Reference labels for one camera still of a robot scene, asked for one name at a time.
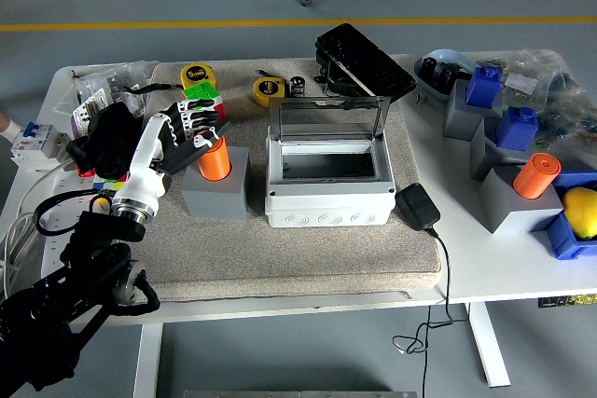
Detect white table leg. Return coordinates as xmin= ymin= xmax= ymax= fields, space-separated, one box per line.
xmin=133 ymin=323 xmax=164 ymax=398
xmin=467 ymin=302 xmax=511 ymax=389

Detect yellow tape measure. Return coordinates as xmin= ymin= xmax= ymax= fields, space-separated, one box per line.
xmin=252 ymin=76 xmax=291 ymax=109
xmin=180 ymin=63 xmax=216 ymax=91

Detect grey block holder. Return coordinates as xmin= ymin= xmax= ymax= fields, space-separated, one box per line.
xmin=180 ymin=145 xmax=253 ymax=221
xmin=478 ymin=162 xmax=564 ymax=235
xmin=442 ymin=78 xmax=505 ymax=142
xmin=469 ymin=113 xmax=542 ymax=181

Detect orange cylinder battery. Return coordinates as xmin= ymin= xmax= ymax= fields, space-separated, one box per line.
xmin=198 ymin=135 xmax=233 ymax=181
xmin=512 ymin=152 xmax=562 ymax=200

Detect black adapter cord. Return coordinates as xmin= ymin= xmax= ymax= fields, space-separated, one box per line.
xmin=392 ymin=227 xmax=456 ymax=398

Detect clear bags of components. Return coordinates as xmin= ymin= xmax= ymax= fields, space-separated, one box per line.
xmin=475 ymin=47 xmax=597 ymax=171

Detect blue plastic block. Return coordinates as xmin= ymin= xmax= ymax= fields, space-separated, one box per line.
xmin=465 ymin=65 xmax=504 ymax=108
xmin=495 ymin=105 xmax=540 ymax=149

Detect black plastic tray stack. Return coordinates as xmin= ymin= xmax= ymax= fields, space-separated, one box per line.
xmin=314 ymin=22 xmax=418 ymax=103

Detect black cloth bundle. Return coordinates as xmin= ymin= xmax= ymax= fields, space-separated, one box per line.
xmin=66 ymin=102 xmax=146 ymax=181

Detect black power adapter plug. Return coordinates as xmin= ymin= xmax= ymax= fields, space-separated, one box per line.
xmin=395 ymin=182 xmax=441 ymax=232

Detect purple white parts card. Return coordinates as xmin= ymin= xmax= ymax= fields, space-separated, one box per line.
xmin=69 ymin=89 xmax=113 ymax=138

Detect yellow lemon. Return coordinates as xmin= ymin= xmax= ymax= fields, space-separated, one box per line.
xmin=561 ymin=186 xmax=597 ymax=240

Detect black tape measure strap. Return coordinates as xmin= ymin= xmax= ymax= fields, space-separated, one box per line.
xmin=121 ymin=83 xmax=184 ymax=94

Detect blue plastic bin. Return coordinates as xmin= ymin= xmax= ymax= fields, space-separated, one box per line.
xmin=543 ymin=169 xmax=597 ymax=261

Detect light blue bowl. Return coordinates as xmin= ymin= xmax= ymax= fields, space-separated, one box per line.
xmin=413 ymin=48 xmax=481 ymax=102

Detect clear plastic bags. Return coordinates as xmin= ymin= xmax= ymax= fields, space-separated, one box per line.
xmin=50 ymin=61 xmax=160 ymax=115

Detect yellow black table label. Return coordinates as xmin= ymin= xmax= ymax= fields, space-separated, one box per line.
xmin=537 ymin=293 xmax=597 ymax=309

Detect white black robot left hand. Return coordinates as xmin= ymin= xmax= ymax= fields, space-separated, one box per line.
xmin=113 ymin=98 xmax=233 ymax=207

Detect white cable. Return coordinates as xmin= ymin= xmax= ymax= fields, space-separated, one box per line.
xmin=0 ymin=158 xmax=78 ymax=296

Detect dark transparent box lid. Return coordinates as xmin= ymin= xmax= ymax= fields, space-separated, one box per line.
xmin=269 ymin=95 xmax=393 ymax=144

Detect white power strip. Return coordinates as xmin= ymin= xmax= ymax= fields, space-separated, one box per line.
xmin=40 ymin=169 xmax=122 ymax=278

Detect white blue circuit breaker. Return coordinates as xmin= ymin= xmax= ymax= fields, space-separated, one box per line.
xmin=9 ymin=121 xmax=71 ymax=171

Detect grey-brown mat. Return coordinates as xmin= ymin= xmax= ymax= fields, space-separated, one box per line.
xmin=128 ymin=57 xmax=443 ymax=304

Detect white electrical junction box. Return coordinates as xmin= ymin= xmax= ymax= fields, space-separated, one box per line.
xmin=264 ymin=125 xmax=397 ymax=229

